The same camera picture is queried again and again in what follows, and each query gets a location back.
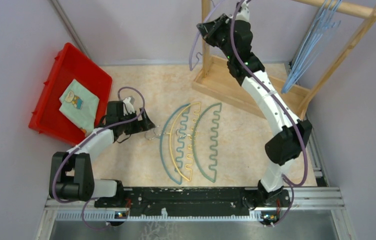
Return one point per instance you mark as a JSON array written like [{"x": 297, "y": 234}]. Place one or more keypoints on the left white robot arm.
[{"x": 71, "y": 174}]

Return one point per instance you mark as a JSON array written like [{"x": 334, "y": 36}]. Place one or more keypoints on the green wavy hanger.
[{"x": 213, "y": 138}]

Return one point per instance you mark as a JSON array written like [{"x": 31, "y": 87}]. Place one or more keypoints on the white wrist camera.
[
  {"x": 243, "y": 13},
  {"x": 128, "y": 107}
]

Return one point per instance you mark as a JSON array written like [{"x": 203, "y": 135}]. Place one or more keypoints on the wooden hanger rack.
[{"x": 266, "y": 99}]

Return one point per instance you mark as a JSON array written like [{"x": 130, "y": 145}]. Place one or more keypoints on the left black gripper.
[{"x": 144, "y": 124}]

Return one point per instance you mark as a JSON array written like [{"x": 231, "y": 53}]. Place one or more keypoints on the purple wavy hanger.
[{"x": 193, "y": 59}]

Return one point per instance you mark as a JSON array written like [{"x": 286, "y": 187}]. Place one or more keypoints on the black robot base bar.
[{"x": 191, "y": 201}]

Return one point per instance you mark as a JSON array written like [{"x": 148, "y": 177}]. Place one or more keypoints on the teal blue wavy hanger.
[{"x": 165, "y": 147}]

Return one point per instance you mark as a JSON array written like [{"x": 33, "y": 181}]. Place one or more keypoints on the yellow wavy hanger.
[{"x": 177, "y": 130}]

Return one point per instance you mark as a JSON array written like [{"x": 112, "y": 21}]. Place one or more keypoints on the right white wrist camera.
[{"x": 243, "y": 13}]

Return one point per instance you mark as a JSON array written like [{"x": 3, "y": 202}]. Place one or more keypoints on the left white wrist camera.
[{"x": 128, "y": 107}]

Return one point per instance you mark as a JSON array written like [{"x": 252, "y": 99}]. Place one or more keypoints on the red plastic bin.
[{"x": 69, "y": 64}]

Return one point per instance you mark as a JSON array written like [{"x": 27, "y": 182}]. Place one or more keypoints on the light green printed cloth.
[{"x": 79, "y": 105}]

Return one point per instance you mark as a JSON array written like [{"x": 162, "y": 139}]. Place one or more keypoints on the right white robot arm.
[{"x": 290, "y": 133}]

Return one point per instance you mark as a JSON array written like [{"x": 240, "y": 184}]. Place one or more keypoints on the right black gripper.
[{"x": 209, "y": 29}]

